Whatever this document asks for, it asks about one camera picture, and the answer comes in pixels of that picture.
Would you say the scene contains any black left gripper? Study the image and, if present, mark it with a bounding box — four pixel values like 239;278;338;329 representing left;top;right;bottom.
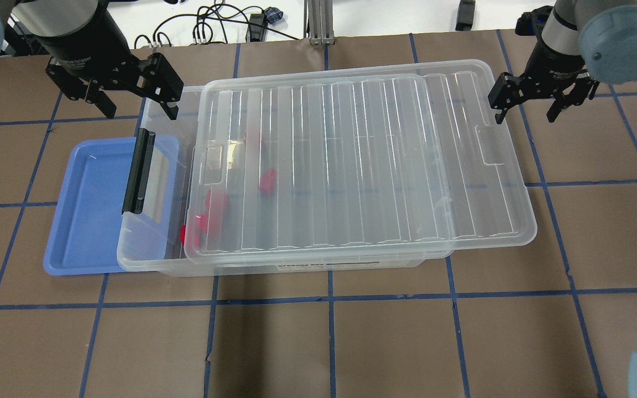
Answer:
45;53;184;121

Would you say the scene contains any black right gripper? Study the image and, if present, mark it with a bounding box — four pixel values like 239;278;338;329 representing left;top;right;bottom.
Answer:
488;55;600;124

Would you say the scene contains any clear plastic box lid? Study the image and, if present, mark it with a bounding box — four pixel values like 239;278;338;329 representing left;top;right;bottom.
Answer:
184;60;537;268

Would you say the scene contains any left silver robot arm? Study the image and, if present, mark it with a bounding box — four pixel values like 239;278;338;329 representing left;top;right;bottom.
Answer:
0;1;184;120

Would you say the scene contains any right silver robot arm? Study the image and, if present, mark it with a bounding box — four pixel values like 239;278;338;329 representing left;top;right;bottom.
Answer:
488;1;637;124

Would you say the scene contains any clear plastic storage box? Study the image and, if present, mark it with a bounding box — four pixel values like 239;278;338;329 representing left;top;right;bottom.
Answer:
117;75;455;277

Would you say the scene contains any blue plastic tray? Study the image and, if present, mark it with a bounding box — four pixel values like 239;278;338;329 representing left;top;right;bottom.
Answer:
43;135;180;276

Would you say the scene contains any black power adapter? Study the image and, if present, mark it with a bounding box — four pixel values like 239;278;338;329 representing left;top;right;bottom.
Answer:
455;0;476;31

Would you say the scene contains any black box latch handle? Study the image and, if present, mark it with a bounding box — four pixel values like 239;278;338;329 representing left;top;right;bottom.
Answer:
122;128;156;214

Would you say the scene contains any black cable bundle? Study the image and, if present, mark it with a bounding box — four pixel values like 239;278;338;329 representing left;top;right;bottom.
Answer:
133;3;302;49

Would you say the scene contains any aluminium frame post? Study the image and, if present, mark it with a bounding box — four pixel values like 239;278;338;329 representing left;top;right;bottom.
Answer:
304;1;336;46

